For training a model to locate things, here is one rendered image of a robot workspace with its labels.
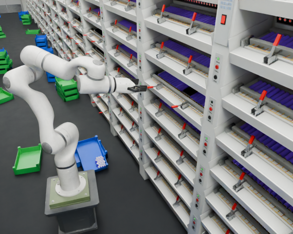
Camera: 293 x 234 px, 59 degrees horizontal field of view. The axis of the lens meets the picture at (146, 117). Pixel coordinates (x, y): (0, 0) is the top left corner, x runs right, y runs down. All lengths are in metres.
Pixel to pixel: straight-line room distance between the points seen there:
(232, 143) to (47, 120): 0.95
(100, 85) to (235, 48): 0.59
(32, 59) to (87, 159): 1.22
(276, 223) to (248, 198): 0.14
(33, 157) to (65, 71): 1.48
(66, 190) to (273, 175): 1.18
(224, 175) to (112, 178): 1.17
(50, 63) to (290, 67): 0.98
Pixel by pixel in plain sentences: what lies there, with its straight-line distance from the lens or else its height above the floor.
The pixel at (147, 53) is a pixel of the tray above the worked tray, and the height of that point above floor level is 1.07.
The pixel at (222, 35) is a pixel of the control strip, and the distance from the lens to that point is 1.04.
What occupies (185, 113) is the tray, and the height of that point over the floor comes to 0.88.
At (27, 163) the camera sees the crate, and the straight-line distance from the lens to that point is 2.57.
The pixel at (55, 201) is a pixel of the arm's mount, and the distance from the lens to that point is 1.72.
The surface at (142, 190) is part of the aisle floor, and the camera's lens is 2.13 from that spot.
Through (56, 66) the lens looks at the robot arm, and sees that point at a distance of 1.29.
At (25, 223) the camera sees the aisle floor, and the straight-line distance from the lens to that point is 2.10.
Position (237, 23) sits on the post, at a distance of 1.02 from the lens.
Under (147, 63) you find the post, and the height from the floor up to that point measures 1.00.
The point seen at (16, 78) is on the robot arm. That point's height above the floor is 1.05.
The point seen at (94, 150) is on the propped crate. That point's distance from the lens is 2.38.
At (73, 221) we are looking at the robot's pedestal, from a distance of 1.86.
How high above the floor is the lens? 1.55
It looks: 31 degrees down
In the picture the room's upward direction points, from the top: straight up
